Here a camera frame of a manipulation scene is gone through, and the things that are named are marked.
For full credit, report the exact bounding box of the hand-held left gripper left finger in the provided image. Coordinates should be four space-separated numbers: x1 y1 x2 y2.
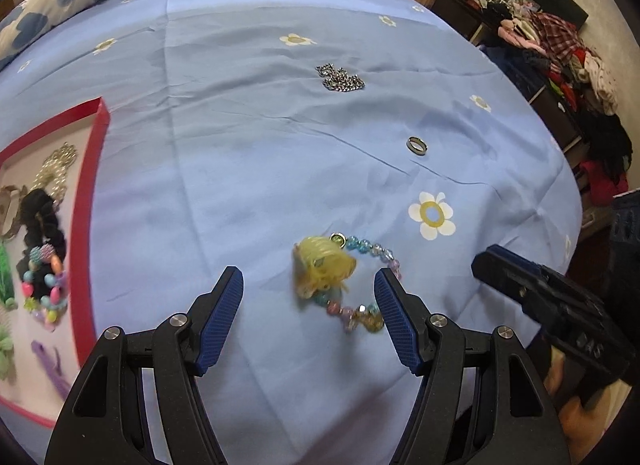
44 265 245 465

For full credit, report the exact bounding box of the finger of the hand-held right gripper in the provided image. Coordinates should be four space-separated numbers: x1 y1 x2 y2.
472 250 551 326
490 244 601 306

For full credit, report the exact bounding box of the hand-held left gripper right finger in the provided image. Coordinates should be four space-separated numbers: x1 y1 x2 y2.
372 267 573 465

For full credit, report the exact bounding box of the pastel crystal bead bracelet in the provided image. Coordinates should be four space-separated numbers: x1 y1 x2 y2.
300 232 403 335

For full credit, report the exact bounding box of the yellow claw hair clip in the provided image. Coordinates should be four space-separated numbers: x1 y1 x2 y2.
292 235 358 298

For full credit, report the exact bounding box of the purple hair clip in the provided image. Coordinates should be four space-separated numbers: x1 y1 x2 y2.
31 340 73 402

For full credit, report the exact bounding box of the colourful candy bead bracelet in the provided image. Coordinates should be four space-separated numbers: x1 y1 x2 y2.
20 244 68 332

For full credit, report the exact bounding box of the red shallow box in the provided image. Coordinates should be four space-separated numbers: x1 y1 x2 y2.
0 96 111 430

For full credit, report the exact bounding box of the black scrunchie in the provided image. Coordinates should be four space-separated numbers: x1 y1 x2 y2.
14 189 68 286

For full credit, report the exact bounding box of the green bow hair tie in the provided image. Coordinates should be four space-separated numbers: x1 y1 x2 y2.
0 322 18 381

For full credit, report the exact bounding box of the green braided bracelet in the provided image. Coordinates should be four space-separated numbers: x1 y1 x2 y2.
0 240 18 311

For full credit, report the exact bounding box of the pearl chain bracelet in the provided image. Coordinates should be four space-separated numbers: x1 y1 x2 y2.
32 142 80 208

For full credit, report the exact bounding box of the silver wrist watch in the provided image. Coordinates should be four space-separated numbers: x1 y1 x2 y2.
0 184 28 238

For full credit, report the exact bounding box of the person's right hand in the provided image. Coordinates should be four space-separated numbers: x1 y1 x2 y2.
544 350 631 465

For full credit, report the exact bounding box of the dark blue plastic crate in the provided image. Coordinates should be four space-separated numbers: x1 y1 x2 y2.
610 192 640 306

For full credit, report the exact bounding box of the red bag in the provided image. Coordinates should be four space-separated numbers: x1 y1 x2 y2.
577 159 630 207

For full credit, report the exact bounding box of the dark low cabinet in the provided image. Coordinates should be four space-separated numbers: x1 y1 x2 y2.
432 0 586 156

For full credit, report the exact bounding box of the blue floral bed sheet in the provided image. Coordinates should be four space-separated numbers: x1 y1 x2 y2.
0 0 586 465

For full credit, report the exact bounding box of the pile of clothes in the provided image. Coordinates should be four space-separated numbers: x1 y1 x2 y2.
480 0 633 196

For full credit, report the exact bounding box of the silver chain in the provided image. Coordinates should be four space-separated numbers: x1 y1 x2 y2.
316 64 365 92

